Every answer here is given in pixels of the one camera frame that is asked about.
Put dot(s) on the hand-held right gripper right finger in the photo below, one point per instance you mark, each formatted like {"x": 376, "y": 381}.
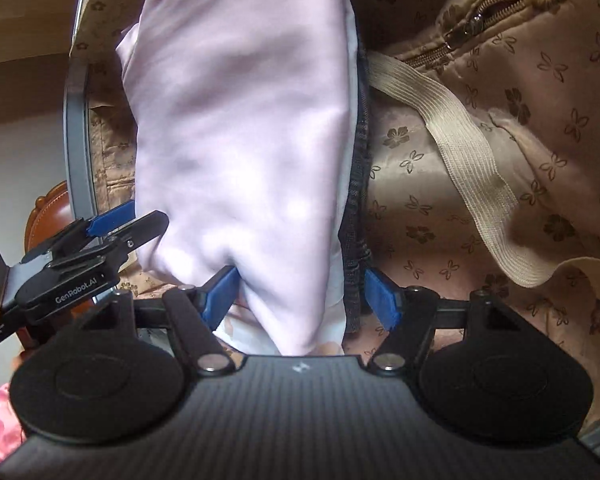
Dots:
{"x": 383, "y": 301}

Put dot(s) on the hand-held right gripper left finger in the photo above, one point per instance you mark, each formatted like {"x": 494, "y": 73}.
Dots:
{"x": 221, "y": 297}

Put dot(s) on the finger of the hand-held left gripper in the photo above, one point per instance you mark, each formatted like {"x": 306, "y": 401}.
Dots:
{"x": 111, "y": 220}
{"x": 145, "y": 230}

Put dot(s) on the suitcase with beige floral lining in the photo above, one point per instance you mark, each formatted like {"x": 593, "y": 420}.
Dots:
{"x": 430, "y": 260}

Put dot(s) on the dark denim garment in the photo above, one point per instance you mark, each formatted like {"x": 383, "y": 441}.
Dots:
{"x": 357, "y": 200}

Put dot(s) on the pale pink cloth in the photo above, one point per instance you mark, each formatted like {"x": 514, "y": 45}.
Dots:
{"x": 240, "y": 125}

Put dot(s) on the brown wooden chair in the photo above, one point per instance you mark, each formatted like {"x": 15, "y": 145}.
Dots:
{"x": 50, "y": 215}

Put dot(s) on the bright pink cloth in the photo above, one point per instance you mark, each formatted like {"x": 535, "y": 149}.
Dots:
{"x": 7, "y": 425}

